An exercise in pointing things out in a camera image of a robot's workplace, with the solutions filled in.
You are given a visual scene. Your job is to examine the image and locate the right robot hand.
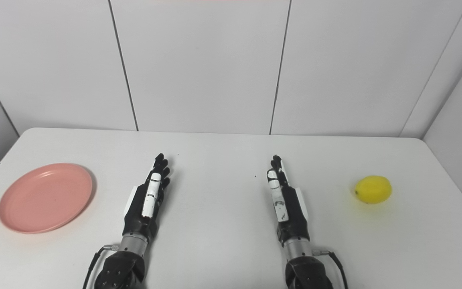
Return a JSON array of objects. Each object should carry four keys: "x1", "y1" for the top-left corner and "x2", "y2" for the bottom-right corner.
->
[{"x1": 266, "y1": 155, "x2": 311, "y2": 244}]

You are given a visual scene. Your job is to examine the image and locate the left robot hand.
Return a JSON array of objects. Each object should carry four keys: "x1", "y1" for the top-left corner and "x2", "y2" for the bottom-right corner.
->
[{"x1": 122, "y1": 153, "x2": 171, "y2": 241}]

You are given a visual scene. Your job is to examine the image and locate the yellow lemon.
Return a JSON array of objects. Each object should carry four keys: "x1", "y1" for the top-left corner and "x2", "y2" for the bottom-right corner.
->
[{"x1": 354, "y1": 175, "x2": 393, "y2": 204}]

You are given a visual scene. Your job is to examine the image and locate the pink plate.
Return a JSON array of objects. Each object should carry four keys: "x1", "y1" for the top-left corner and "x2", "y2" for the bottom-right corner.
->
[{"x1": 0, "y1": 163, "x2": 94, "y2": 234}]

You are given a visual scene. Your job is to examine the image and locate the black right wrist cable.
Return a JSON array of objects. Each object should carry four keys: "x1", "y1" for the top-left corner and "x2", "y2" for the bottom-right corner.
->
[{"x1": 312, "y1": 249, "x2": 349, "y2": 289}]

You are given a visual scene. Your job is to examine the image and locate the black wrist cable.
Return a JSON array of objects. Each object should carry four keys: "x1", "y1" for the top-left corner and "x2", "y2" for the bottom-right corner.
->
[
  {"x1": 312, "y1": 249, "x2": 349, "y2": 289},
  {"x1": 82, "y1": 244, "x2": 120, "y2": 289}
]

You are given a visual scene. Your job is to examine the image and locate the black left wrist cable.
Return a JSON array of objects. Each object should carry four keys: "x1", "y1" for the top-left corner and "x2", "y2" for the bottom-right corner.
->
[{"x1": 82, "y1": 244, "x2": 120, "y2": 289}]

